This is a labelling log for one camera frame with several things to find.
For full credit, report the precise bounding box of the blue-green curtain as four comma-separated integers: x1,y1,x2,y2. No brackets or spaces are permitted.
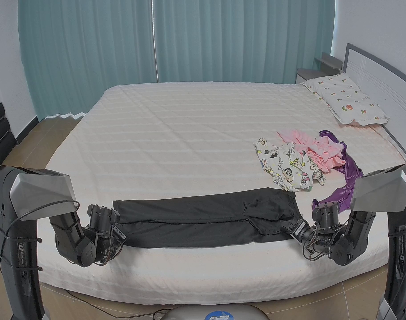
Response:
18,0,159,121
152,0,335,85

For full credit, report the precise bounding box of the grey bedside table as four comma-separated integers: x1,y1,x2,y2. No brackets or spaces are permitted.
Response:
296,52,344,84

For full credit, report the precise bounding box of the black T-shirt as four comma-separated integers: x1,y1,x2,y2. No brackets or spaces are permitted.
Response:
112,188,305,249

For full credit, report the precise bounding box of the bed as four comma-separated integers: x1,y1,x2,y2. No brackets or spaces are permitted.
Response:
36,43,406,308

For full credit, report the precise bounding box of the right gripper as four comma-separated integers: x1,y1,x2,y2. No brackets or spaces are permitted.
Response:
294,227,316,246

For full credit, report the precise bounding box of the pink garment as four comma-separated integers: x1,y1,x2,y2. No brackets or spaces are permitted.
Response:
276,129,346,173

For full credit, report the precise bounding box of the purple garment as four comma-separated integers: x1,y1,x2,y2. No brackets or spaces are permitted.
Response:
311,130,364,213

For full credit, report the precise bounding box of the black cable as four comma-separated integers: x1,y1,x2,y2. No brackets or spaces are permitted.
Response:
0,201,80,269

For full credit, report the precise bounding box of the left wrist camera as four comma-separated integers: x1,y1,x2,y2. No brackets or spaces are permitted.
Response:
113,224,127,243

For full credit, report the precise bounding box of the white printed pyjama top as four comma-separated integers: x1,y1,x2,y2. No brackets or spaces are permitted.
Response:
254,137,327,193

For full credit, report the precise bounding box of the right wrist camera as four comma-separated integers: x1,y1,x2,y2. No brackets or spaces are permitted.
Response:
288,220,306,236

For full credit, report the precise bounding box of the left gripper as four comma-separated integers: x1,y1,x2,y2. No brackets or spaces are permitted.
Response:
104,238,126,258

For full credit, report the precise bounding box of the white printed pillow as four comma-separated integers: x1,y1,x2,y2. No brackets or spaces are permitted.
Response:
300,73,390,126

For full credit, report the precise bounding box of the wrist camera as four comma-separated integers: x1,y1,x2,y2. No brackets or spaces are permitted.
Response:
113,224,127,243
288,220,306,236

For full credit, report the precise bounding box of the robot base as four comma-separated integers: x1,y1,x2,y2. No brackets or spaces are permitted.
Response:
160,307,271,320

